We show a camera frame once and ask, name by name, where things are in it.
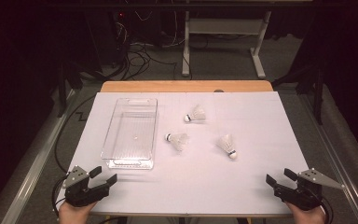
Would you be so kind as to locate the person's right hand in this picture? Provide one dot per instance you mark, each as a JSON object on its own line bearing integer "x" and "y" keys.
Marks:
{"x": 309, "y": 217}

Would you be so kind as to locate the wooden table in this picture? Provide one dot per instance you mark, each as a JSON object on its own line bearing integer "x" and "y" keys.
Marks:
{"x": 167, "y": 86}

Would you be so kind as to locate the white plastic shuttlecock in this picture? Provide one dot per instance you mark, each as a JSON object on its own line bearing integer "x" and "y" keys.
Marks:
{"x": 178, "y": 140}
{"x": 198, "y": 114}
{"x": 227, "y": 143}

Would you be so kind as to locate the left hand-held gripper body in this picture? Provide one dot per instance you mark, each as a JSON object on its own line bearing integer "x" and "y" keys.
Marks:
{"x": 80, "y": 194}

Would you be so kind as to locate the aluminium floor rail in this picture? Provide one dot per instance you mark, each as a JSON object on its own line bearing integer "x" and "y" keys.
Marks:
{"x": 338, "y": 165}
{"x": 34, "y": 168}

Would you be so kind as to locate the dark equipment box red light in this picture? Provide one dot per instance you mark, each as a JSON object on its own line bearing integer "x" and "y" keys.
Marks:
{"x": 119, "y": 37}

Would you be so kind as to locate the white table cover board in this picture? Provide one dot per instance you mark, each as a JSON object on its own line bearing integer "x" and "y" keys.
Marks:
{"x": 199, "y": 186}

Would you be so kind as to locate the white metal desk frame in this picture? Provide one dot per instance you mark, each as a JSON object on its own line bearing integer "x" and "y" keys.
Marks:
{"x": 223, "y": 26}

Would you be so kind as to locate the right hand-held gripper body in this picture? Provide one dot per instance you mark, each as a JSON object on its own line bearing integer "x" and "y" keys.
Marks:
{"x": 304, "y": 199}

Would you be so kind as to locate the person's left hand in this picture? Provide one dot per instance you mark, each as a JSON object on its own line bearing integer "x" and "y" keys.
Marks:
{"x": 73, "y": 216}

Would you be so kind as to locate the clear plastic tray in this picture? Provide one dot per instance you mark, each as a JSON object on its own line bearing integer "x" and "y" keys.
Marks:
{"x": 130, "y": 137}

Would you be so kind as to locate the black metal stand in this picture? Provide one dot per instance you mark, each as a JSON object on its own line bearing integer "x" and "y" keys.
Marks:
{"x": 61, "y": 93}
{"x": 318, "y": 99}

